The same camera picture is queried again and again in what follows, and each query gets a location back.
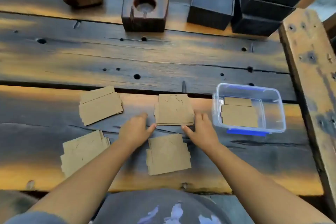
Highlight person's left hand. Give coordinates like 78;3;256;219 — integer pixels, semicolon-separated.
117;112;158;154

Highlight person's right hand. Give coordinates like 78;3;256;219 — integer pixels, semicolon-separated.
181;112;221;152

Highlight brown cardboard stack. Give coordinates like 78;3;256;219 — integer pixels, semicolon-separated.
146;133;192;176
78;85;124;127
221;97;259;128
154;93;195;127
60;129;111;179

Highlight clear plastic container blue clips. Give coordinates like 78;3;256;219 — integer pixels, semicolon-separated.
212;82;287;137

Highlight person's left forearm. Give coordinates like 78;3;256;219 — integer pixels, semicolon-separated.
26;143;141;224

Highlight person's right forearm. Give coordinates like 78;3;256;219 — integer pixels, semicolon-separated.
197;140;335;224

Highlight black stacked box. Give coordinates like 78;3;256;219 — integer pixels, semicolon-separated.
231;12;283;37
240;0;296;21

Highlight grey printed shirt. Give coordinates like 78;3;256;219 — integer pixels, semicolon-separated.
5;188;237;224

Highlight rustic wooden table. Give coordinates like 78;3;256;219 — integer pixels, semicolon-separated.
0;0;325;197

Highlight dark wooden ashtray block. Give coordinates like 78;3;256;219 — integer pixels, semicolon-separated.
121;0;169;33

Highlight weathered wooden bench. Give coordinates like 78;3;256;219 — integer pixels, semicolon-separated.
278;8;336;207

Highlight dark rustic wooden chair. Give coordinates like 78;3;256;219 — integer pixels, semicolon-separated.
322;12;336;55

